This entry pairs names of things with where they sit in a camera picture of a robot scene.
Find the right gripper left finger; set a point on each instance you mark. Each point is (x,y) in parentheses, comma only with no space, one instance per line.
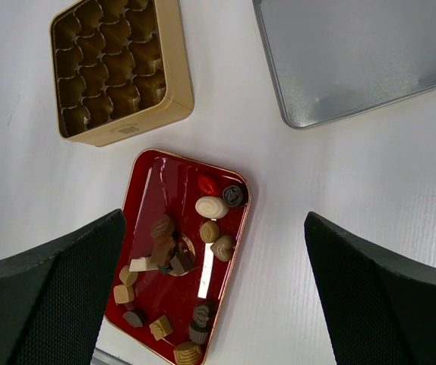
(53,296)

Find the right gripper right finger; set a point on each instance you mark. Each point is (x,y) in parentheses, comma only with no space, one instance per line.
(379,306)

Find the dark brown square chocolate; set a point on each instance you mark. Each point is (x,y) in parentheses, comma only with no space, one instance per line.
(182,262)

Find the dark leaf chocolate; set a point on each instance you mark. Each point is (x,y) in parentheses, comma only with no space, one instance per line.
(137,318)

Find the white oval chocolate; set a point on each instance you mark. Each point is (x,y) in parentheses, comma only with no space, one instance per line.
(211,207)

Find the gold stepped square chocolate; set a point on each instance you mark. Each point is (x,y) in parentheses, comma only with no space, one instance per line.
(187,353)

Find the gold chocolate tin box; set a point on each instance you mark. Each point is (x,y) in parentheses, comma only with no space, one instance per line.
(120,69)

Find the brown ridged oval chocolate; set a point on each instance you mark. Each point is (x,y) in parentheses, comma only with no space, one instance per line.
(163,227)

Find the beige heart chocolate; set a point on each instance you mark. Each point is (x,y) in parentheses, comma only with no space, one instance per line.
(223,248)

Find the dark round chocolate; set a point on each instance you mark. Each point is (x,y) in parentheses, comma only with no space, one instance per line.
(235,196)

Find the dark cupcake chocolate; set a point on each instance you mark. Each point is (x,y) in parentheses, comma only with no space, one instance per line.
(198,334)

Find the aluminium rail frame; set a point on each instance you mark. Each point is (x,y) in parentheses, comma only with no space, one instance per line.
(100,357)

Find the silver tin lid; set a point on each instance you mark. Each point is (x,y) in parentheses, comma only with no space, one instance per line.
(330,60)

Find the brown rectangular chocolate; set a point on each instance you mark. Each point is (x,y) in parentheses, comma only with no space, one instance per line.
(162,252)

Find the tan ridged chocolate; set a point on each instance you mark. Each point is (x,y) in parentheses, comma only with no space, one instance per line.
(127,277)

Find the tan oval chocolate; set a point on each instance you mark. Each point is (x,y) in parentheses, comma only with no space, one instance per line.
(209,231)

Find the red lips chocolate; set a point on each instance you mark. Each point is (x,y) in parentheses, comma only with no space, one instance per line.
(208,185)

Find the white bar chocolate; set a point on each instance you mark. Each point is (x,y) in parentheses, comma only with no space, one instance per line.
(142,264)

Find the red rectangular tray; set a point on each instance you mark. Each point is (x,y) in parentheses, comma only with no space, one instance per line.
(165,183)

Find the gold leaf-embossed square chocolate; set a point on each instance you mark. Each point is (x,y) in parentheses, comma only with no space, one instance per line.
(160,328)

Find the dark crown chocolate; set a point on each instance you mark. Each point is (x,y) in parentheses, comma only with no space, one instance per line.
(204,313)

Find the caramel square chocolate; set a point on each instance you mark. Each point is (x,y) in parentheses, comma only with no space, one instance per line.
(123,294)

